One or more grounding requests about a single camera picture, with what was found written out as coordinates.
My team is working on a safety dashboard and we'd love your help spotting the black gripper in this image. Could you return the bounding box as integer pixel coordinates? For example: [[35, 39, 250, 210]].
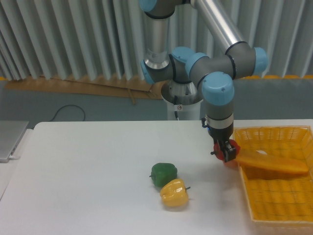
[[201, 117, 237, 163]]

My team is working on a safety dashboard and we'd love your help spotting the red bell pepper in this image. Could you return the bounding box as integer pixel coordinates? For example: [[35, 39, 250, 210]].
[[210, 142, 241, 161]]

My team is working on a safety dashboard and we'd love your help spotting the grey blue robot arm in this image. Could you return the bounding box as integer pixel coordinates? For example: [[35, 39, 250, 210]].
[[139, 0, 268, 162]]

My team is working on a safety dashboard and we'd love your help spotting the yellow woven basket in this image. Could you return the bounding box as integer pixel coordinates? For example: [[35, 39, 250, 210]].
[[233, 125, 313, 224]]

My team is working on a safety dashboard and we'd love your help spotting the orange baguette bread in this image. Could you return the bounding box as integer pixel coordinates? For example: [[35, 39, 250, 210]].
[[236, 149, 309, 174]]

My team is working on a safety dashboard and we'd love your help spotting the green bell pepper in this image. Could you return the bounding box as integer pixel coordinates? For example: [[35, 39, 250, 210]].
[[150, 163, 178, 188]]

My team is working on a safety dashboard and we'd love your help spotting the yellow bell pepper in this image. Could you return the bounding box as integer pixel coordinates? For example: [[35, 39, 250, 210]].
[[160, 178, 190, 208]]

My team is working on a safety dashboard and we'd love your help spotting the brown cardboard sheet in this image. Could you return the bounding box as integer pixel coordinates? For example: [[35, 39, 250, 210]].
[[5, 74, 165, 105]]

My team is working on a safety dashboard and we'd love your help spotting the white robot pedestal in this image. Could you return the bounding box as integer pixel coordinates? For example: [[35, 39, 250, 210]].
[[161, 80, 202, 120]]

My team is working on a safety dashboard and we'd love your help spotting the black floor cable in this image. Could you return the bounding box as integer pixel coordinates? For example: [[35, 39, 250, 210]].
[[48, 104, 86, 122]]

